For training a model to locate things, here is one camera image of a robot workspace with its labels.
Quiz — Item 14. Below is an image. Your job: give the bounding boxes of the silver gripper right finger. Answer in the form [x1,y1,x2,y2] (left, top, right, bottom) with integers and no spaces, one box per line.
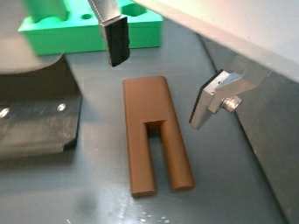
[189,55,270,130]

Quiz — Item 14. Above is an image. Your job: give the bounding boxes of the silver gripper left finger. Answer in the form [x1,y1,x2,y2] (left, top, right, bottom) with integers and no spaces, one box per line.
[87,0,129,67]

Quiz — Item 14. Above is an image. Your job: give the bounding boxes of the brown square-circle forked object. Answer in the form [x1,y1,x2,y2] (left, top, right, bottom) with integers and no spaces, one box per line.
[122,75,194,198]

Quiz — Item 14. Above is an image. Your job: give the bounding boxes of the black curved fixture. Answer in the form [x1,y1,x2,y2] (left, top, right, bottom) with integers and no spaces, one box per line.
[0,57,81,160]

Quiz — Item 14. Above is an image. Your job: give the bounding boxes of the green shape sorter base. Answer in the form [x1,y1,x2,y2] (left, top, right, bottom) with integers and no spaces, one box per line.
[18,0,162,55]

